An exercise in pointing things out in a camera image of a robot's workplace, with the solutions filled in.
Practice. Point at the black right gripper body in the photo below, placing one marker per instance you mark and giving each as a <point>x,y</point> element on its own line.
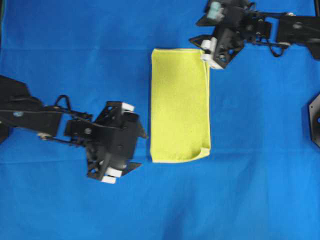
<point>229,41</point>

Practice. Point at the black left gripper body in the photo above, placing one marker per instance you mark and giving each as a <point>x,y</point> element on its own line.
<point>107,145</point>

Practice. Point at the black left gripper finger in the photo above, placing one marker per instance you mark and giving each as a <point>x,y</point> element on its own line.
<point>140,131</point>
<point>128,167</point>

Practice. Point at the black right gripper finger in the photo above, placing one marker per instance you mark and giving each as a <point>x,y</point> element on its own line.
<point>203,41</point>

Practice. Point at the yellow-green towel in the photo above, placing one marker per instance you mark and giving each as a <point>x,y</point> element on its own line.
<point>180,128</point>

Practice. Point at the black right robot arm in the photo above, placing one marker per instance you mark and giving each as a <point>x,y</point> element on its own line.
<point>290,29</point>

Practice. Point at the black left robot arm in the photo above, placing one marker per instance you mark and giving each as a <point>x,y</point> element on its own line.
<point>19,109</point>

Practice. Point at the blue table cloth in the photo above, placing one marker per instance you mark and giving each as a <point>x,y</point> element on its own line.
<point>261,180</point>

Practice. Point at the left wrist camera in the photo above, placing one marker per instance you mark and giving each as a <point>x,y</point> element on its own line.
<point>129,120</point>

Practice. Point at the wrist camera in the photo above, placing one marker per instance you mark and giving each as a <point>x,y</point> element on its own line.
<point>129,120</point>
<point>223,12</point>

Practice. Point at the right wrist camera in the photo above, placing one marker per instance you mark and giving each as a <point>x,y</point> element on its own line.
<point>223,12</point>

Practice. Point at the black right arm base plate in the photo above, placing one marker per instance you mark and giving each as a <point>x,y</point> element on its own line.
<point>310,117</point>

